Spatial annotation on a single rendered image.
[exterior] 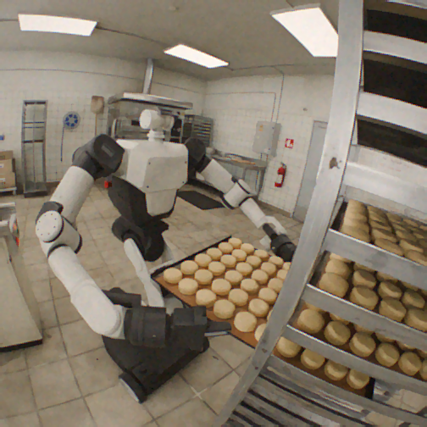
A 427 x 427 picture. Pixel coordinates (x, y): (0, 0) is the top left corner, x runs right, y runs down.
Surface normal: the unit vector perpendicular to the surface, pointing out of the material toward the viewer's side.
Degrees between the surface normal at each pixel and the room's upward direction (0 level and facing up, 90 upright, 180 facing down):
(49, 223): 41
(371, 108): 90
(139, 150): 62
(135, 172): 86
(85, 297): 33
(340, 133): 90
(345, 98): 90
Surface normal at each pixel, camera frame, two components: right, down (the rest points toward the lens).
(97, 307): 0.19, -0.58
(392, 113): -0.60, 0.19
